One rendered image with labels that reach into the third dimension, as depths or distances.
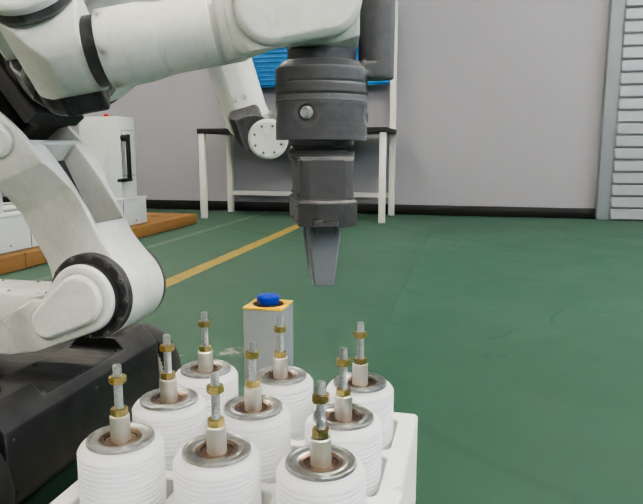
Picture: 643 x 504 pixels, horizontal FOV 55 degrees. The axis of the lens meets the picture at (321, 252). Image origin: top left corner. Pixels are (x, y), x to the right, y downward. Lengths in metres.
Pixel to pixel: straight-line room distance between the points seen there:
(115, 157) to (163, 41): 3.82
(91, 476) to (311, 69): 0.49
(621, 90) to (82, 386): 5.11
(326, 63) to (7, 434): 0.72
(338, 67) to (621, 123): 5.22
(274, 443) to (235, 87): 0.70
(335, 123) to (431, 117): 5.16
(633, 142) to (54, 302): 5.15
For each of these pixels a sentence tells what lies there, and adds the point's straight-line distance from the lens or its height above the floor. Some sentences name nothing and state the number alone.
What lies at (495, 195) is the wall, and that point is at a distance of 5.73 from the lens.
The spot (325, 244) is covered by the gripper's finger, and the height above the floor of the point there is 0.49.
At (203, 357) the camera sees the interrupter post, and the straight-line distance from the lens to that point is 0.95.
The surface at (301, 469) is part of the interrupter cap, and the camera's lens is 0.68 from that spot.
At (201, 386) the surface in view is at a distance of 0.93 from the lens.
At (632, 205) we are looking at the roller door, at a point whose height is 0.13.
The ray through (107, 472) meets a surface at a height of 0.24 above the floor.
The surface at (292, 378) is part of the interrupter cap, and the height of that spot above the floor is 0.25.
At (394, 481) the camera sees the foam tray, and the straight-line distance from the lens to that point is 0.81.
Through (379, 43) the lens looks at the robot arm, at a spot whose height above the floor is 0.68.
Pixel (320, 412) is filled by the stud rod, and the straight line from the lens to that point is 0.67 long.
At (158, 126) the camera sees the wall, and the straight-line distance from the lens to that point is 6.46.
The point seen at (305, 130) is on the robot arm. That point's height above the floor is 0.60.
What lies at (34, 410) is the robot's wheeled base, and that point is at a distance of 1.09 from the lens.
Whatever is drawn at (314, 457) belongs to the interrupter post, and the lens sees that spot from 0.68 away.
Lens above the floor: 0.58
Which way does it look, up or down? 9 degrees down
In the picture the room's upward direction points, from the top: straight up
